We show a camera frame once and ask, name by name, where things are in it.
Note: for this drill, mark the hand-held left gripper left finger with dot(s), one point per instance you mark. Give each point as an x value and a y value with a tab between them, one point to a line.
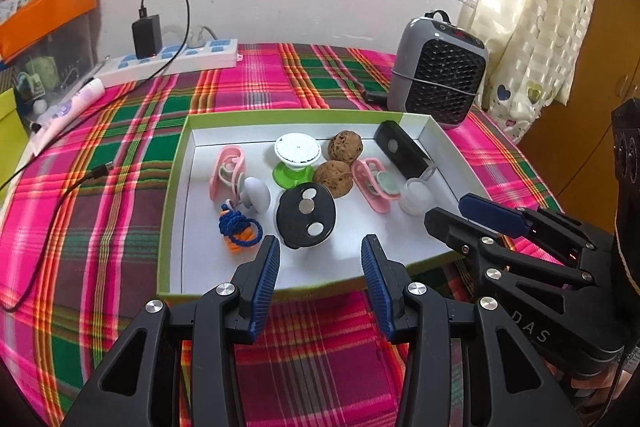
262	287

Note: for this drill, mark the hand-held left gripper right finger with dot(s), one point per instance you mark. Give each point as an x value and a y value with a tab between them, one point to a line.
377	287

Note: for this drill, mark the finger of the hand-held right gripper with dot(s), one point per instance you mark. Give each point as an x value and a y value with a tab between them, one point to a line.
490	214
440	222

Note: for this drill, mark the small clear jar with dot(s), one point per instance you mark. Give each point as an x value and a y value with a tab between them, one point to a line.
416	197

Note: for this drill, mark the green white cardboard box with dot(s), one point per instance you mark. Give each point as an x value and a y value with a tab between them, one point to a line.
320	267

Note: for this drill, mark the pink clip with mint oval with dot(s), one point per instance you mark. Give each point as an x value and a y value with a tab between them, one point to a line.
387	183

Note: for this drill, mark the black oval silver-dotted device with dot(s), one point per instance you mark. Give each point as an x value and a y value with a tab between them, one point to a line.
295	227

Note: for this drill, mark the black bike light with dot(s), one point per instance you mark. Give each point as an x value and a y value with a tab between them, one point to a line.
400	152

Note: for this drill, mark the white ball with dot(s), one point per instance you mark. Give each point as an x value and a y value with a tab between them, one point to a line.
257	193

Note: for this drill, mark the brown walnut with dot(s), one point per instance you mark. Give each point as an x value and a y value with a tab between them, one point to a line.
334	179
346	147

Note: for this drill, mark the pink clip with green hook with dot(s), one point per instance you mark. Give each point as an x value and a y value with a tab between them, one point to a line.
231	150

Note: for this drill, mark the white green suction stand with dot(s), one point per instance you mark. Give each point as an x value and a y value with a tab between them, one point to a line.
297	149

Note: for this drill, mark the brown wooden cabinet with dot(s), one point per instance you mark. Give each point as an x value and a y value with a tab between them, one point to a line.
575	132

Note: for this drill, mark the black heater plug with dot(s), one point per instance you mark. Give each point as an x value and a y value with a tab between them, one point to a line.
375	97

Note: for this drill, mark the grey fan heater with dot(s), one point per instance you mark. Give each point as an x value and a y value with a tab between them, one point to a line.
440	72

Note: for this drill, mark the pink green plaid tablecloth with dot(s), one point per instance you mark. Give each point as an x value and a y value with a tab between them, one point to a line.
125	132

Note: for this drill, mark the cream heart-print curtain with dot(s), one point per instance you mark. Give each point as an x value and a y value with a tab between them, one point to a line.
530	7

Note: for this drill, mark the white blue power strip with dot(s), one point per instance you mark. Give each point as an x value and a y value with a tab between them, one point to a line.
200	57

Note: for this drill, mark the pink white floral tube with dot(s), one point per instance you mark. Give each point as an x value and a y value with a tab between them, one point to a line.
70	107

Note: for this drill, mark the black charger adapter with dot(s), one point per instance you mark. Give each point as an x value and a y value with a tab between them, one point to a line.
146	36

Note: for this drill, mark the small white knob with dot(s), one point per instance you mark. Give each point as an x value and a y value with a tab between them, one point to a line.
39	107

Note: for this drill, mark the yellow-green box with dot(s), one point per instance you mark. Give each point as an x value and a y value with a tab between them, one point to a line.
10	132

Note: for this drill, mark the clear bin with orange lid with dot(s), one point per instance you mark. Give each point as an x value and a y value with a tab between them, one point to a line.
50	7

